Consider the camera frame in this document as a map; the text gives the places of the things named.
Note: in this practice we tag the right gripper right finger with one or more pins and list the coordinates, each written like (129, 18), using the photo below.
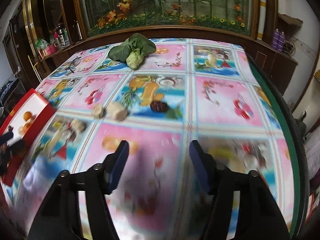
(217, 181)

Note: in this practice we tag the black eyeglasses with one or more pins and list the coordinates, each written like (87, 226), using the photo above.
(70, 69)

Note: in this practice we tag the green leafy bok choy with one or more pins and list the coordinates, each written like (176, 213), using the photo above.
(132, 51)

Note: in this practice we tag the purple bottles on shelf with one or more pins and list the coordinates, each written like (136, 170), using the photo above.
(278, 40)

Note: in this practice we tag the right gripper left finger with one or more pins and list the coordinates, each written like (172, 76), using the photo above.
(100, 180)

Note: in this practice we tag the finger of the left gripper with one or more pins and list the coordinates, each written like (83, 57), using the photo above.
(6, 137)

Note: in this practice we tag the steel thermos bottle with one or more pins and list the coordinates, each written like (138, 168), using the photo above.
(61, 34)

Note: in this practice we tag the colourful printed tablecloth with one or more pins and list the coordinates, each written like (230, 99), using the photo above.
(213, 97)

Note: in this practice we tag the artificial flower glass display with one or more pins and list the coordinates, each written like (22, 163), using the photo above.
(101, 16)

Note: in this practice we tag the pink containers on shelf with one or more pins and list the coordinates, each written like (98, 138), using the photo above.
(45, 48)

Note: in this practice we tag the red gift box lid tray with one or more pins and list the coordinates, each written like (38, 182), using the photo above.
(42, 112)

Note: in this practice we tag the orange tangerine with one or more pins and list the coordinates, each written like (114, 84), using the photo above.
(23, 129)
(27, 115)

